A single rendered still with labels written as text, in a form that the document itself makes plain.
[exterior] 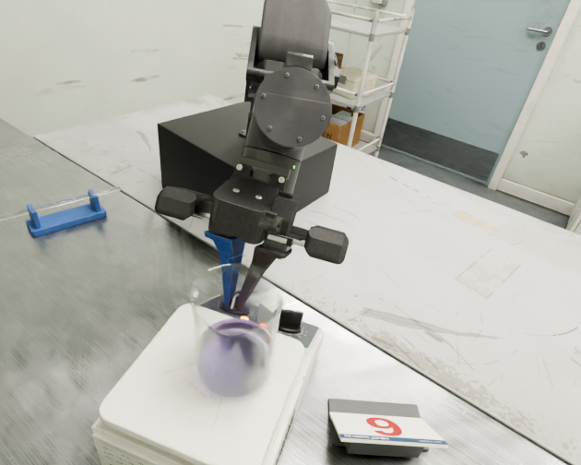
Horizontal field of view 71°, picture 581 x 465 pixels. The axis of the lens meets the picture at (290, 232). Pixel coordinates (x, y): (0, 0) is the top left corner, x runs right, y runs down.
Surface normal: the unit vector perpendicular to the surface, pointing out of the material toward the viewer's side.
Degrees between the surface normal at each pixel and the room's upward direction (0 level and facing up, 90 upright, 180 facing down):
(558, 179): 90
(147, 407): 0
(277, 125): 62
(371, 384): 0
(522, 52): 90
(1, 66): 90
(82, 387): 0
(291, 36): 53
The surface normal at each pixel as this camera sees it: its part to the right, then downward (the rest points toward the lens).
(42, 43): 0.80, 0.42
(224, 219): -0.22, 0.43
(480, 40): -0.59, 0.40
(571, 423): 0.11, -0.81
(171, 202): -0.13, 0.06
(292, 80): 0.12, 0.13
